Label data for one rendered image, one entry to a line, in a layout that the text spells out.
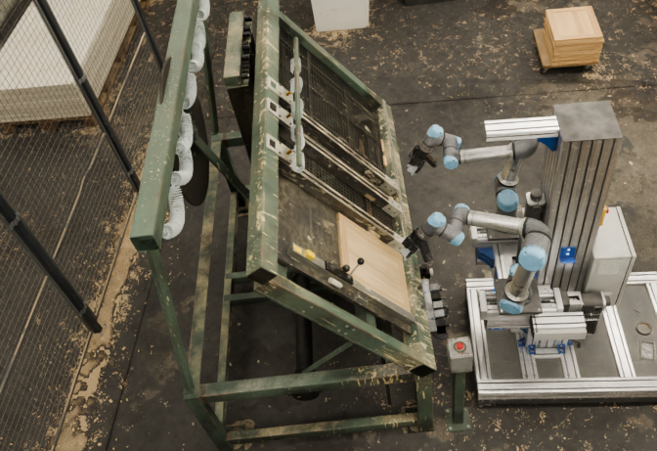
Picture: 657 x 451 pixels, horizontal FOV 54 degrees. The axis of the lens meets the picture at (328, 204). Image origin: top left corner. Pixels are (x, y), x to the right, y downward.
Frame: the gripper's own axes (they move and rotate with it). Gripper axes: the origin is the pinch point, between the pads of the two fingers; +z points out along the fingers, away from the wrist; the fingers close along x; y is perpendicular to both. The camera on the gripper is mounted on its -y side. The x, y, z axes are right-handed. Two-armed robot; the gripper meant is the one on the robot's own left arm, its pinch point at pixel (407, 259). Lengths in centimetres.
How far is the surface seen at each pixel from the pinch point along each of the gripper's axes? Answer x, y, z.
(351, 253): 5.1, 23.2, 22.5
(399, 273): -27.6, 0.6, 39.6
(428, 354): -1, -43, 38
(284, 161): 19, 77, -3
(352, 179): -36, 59, 24
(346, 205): -10.7, 45.6, 16.2
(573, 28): -367, 70, 4
